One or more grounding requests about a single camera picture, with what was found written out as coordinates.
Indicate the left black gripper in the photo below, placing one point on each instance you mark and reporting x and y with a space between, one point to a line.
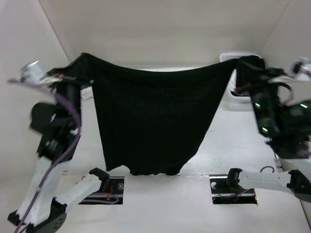
57 76

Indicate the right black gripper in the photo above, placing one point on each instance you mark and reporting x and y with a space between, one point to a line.
274 76

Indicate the black tank top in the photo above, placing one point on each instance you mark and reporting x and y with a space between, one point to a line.
152 122

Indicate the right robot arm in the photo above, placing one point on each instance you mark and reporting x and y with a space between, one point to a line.
296 182

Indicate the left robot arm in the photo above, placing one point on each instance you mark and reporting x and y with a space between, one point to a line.
42 211

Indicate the folded white tank top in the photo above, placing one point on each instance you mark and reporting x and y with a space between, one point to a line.
86 93

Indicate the black garment in basket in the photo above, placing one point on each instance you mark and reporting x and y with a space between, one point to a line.
253 61

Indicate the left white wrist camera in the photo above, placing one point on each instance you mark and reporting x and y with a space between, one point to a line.
32 70

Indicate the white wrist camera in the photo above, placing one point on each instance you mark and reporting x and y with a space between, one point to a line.
301 69
32 70

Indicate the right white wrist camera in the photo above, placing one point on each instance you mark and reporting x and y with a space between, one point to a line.
301 69

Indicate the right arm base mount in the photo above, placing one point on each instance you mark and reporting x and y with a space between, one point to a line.
222 193

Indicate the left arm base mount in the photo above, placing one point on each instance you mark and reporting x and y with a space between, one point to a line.
113 193

